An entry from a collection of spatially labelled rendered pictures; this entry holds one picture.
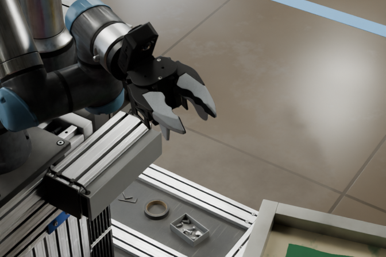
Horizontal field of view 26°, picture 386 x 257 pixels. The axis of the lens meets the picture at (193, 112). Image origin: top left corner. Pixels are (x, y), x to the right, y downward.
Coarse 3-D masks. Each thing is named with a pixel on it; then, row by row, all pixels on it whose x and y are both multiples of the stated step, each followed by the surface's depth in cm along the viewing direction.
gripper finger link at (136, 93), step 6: (132, 84) 121; (132, 90) 120; (138, 90) 120; (144, 90) 120; (132, 96) 119; (138, 96) 119; (138, 102) 118; (144, 102) 118; (144, 108) 118; (150, 108) 117; (150, 114) 118
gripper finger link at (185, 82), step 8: (184, 80) 120; (192, 80) 120; (184, 88) 119; (192, 88) 119; (200, 88) 119; (184, 96) 123; (192, 96) 119; (200, 96) 117; (208, 96) 117; (200, 104) 118; (208, 104) 116; (200, 112) 122; (208, 112) 117; (216, 112) 116
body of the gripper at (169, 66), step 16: (112, 48) 127; (112, 64) 128; (144, 64) 124; (160, 64) 123; (176, 64) 123; (128, 80) 123; (144, 80) 121; (160, 80) 121; (176, 80) 123; (176, 96) 124; (144, 112) 125
